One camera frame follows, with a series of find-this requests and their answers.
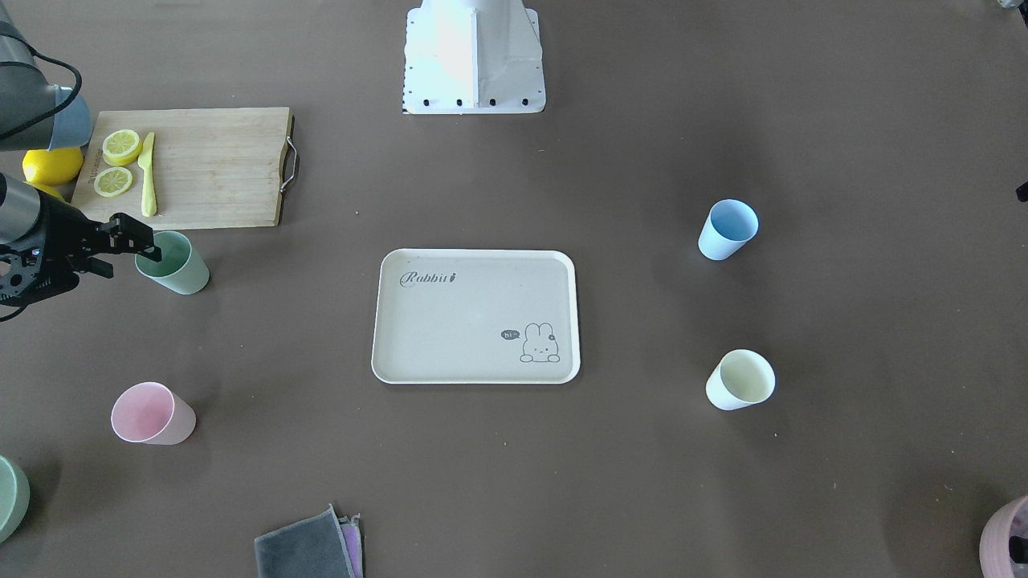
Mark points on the whole lemon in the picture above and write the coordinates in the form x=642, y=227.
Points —
x=52, y=167
x=48, y=189

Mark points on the pink cup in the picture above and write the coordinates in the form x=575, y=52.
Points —
x=150, y=413

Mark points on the white pillar base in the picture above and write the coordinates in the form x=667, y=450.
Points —
x=473, y=57

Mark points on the grey folded cloth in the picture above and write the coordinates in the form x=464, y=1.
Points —
x=325, y=545

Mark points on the green bowl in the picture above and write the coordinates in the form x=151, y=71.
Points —
x=15, y=497

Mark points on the wooden cutting board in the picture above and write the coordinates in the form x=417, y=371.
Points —
x=212, y=167

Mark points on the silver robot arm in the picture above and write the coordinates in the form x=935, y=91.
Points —
x=35, y=115

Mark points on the pink bowl with ice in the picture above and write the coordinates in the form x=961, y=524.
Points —
x=1002, y=548

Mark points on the lemon half near knife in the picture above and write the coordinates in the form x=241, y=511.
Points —
x=121, y=148

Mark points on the yellow plastic knife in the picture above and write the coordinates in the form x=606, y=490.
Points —
x=149, y=206

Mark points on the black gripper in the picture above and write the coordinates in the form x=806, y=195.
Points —
x=59, y=225

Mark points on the cream cup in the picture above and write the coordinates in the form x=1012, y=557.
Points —
x=741, y=379

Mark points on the beige rabbit tray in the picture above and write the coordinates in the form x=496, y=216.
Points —
x=476, y=317

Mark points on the green cup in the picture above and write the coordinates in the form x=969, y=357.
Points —
x=180, y=269

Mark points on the lemon half outer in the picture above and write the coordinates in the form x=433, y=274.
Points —
x=113, y=181

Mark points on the blue cup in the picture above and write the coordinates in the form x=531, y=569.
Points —
x=728, y=226

